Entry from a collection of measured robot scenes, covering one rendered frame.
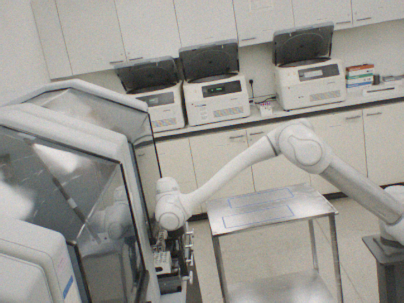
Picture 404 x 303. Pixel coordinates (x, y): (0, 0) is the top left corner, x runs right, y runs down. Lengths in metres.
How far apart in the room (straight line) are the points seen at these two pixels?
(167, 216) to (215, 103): 2.55
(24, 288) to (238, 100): 3.52
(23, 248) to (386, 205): 1.39
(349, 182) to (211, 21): 2.84
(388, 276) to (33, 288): 1.74
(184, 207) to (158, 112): 2.50
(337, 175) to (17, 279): 1.27
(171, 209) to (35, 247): 0.87
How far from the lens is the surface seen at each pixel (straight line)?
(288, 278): 2.96
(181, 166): 4.36
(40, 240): 1.02
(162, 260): 2.10
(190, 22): 4.45
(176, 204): 1.80
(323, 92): 4.34
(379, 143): 4.57
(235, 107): 4.25
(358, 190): 1.91
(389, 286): 2.36
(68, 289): 1.05
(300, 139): 1.74
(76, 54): 4.60
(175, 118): 4.25
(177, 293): 2.10
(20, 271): 0.92
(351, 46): 5.01
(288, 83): 4.28
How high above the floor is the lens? 1.81
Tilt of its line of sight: 15 degrees down
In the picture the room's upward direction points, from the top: 10 degrees counter-clockwise
